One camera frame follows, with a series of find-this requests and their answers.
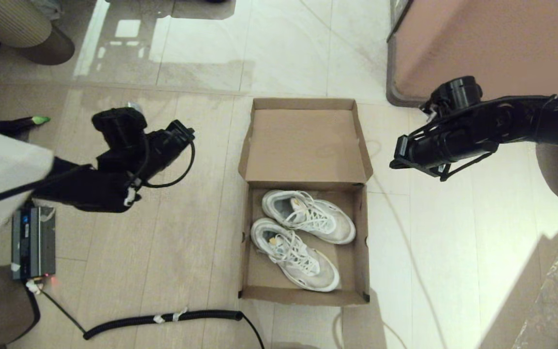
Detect white mesh lace-up sneaker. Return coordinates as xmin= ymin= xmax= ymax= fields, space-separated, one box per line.
xmin=261 ymin=189 xmax=357 ymax=245
xmin=249 ymin=218 xmax=341 ymax=293

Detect grey metal power inverter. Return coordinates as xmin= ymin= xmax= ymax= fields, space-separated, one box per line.
xmin=11 ymin=204 xmax=58 ymax=282

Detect black corrugated cable conduit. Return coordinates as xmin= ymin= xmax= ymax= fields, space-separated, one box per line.
xmin=32 ymin=286 xmax=266 ymax=349

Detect grey crumpled cloth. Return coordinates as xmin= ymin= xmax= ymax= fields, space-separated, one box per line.
xmin=28 ymin=0 xmax=62 ymax=21

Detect black object with green tip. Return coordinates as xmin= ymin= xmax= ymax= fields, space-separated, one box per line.
xmin=0 ymin=115 xmax=52 ymax=137

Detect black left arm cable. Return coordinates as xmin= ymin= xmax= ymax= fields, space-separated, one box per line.
xmin=0 ymin=140 xmax=196 ymax=212

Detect beige ribbed round pouf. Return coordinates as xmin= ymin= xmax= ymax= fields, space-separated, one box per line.
xmin=0 ymin=0 xmax=53 ymax=49

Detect brown cardboard shoe box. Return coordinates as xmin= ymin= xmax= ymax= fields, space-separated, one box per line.
xmin=237 ymin=98 xmax=374 ymax=307

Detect pink cabinet with grey rim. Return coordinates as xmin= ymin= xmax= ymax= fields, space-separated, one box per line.
xmin=386 ymin=0 xmax=558 ymax=108

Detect brown seat with black rim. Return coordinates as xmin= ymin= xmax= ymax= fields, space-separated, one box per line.
xmin=0 ymin=284 xmax=41 ymax=346

